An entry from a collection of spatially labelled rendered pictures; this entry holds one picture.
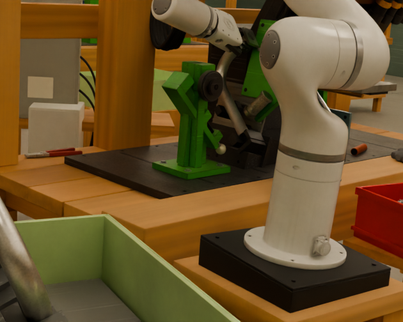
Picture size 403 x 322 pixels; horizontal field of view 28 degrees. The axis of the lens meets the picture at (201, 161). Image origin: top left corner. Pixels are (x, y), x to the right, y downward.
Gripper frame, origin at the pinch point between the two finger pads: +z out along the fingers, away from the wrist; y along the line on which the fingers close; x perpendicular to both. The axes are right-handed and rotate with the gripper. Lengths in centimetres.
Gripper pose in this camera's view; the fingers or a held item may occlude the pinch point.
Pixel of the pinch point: (242, 41)
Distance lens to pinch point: 216.3
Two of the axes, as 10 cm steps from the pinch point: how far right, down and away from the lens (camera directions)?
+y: -2.9, -8.4, 4.6
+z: 6.5, 1.8, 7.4
